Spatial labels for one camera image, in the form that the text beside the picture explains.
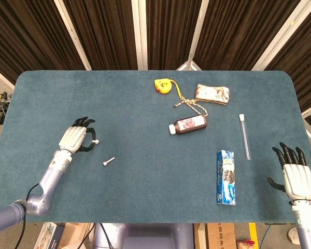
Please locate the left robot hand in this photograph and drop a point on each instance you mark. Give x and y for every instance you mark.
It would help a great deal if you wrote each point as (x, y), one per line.
(71, 137)

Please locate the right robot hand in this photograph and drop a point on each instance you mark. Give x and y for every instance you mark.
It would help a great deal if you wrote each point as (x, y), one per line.
(298, 181)

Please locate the silver bolt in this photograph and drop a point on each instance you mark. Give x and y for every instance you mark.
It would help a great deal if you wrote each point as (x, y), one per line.
(108, 161)
(96, 141)

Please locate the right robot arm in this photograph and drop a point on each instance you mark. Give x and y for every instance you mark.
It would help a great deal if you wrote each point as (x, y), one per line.
(307, 228)

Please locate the lavender robot base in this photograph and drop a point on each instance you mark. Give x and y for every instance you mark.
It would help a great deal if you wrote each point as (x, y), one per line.
(145, 236)

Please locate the white shoe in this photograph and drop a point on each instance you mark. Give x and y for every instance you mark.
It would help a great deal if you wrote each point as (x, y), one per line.
(293, 235)

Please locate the glass test tube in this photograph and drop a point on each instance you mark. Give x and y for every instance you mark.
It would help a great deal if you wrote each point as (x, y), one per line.
(244, 136)

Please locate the blue cookie box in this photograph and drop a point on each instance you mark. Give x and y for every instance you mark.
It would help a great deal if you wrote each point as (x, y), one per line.
(226, 179)

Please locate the blue felt table mat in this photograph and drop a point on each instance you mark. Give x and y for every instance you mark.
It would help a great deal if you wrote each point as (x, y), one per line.
(145, 168)

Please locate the red snack bag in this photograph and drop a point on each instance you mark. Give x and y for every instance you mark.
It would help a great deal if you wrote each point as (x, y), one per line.
(245, 245)

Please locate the brown cardboard box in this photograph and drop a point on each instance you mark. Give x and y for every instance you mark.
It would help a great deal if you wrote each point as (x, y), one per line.
(79, 233)
(220, 236)

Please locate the white printed box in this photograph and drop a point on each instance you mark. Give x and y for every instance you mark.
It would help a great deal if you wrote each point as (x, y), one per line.
(51, 238)

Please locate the yellow tape measure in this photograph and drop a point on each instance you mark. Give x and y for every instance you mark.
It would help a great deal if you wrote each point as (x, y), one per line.
(162, 86)

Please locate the dark brown curtain panel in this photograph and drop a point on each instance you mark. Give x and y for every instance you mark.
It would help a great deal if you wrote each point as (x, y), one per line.
(109, 33)
(308, 52)
(28, 39)
(171, 33)
(243, 33)

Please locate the brown bottle white cap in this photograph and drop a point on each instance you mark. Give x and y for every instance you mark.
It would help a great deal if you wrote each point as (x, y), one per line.
(189, 125)

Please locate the patterned white tissue packet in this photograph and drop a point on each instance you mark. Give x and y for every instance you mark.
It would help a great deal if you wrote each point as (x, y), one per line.
(212, 94)

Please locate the grey partition stand foot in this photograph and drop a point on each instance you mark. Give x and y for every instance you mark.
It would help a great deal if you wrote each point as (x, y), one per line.
(189, 67)

